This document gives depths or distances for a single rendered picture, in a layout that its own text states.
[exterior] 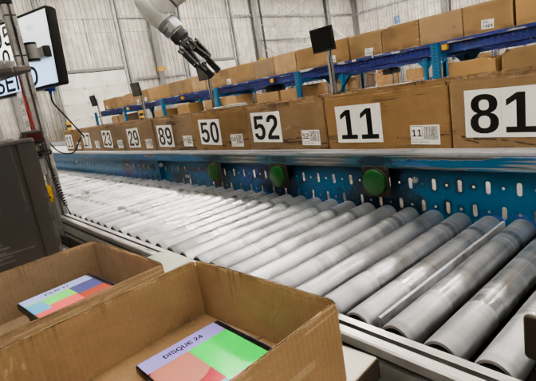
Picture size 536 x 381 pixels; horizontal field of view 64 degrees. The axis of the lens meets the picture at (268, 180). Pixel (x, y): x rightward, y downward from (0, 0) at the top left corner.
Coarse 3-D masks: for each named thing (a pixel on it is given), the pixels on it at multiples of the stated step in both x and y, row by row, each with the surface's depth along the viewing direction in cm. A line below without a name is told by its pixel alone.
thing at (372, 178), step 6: (366, 174) 115; (372, 174) 114; (378, 174) 113; (366, 180) 116; (372, 180) 114; (378, 180) 113; (384, 180) 112; (366, 186) 116; (372, 186) 114; (378, 186) 113; (384, 186) 113; (372, 192) 115; (378, 192) 114
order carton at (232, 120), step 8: (248, 104) 203; (256, 104) 199; (200, 112) 193; (208, 112) 178; (216, 112) 174; (224, 112) 170; (232, 112) 166; (240, 112) 162; (192, 120) 190; (224, 120) 171; (232, 120) 167; (240, 120) 164; (224, 128) 173; (232, 128) 169; (240, 128) 165; (224, 136) 174; (248, 136) 163; (200, 144) 190; (208, 144) 185; (224, 144) 176; (248, 144) 164
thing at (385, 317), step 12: (480, 240) 83; (468, 252) 80; (456, 264) 77; (432, 276) 72; (444, 276) 74; (420, 288) 69; (408, 300) 67; (384, 312) 63; (396, 312) 65; (384, 324) 63
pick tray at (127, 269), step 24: (24, 264) 79; (48, 264) 82; (72, 264) 85; (96, 264) 88; (120, 264) 80; (144, 264) 73; (0, 288) 77; (24, 288) 79; (48, 288) 82; (120, 288) 63; (0, 312) 77; (72, 312) 58; (0, 336) 52; (24, 336) 54
